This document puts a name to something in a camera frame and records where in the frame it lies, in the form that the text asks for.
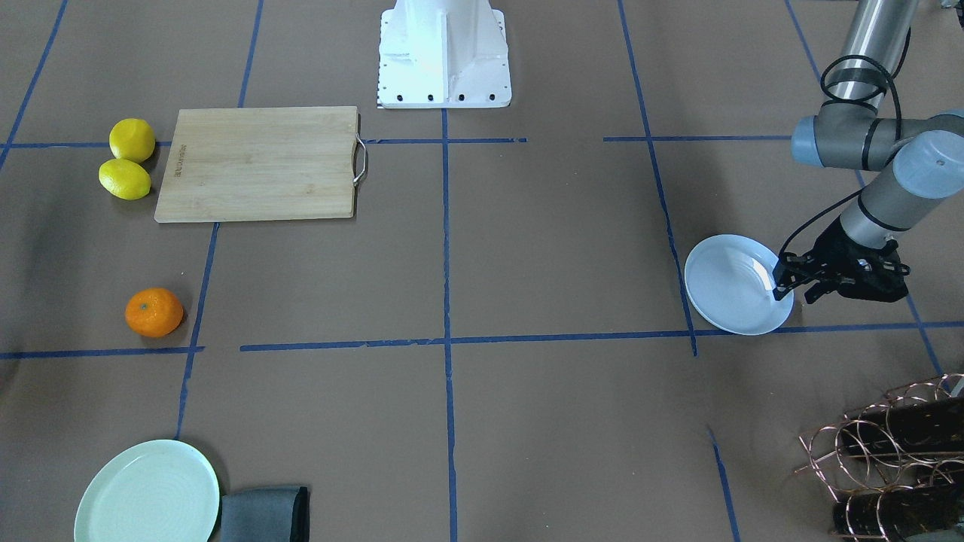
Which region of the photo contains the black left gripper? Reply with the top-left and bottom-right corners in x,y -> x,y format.
773,219 -> 910,305

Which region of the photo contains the light blue plate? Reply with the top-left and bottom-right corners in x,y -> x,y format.
684,234 -> 793,336

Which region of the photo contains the orange mandarin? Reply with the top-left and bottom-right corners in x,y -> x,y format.
124,288 -> 184,337

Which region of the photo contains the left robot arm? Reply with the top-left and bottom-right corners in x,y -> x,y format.
772,1 -> 963,304

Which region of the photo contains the light green plate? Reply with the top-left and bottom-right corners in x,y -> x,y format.
73,440 -> 221,541

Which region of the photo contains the dark wine bottle upper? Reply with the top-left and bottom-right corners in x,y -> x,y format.
840,397 -> 963,459

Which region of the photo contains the dark wine bottle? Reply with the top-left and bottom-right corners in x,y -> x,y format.
840,397 -> 963,459
832,484 -> 963,541

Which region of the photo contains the dark wine bottle lower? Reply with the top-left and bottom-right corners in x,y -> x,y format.
832,484 -> 963,541

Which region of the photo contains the grey folded cloth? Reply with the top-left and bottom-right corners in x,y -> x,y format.
220,485 -> 310,541

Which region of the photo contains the bamboo cutting board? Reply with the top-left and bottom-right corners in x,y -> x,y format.
154,106 -> 368,224

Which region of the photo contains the upper yellow lemon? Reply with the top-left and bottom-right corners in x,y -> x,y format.
108,117 -> 157,163

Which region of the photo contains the yellow lemon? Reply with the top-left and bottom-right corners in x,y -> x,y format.
108,117 -> 157,163
99,158 -> 151,200

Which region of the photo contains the lower yellow lemon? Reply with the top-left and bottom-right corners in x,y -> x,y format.
99,158 -> 151,200

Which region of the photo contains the copper wire wine rack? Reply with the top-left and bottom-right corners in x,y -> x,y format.
798,373 -> 963,541

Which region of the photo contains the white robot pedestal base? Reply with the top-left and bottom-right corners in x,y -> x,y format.
377,1 -> 513,109

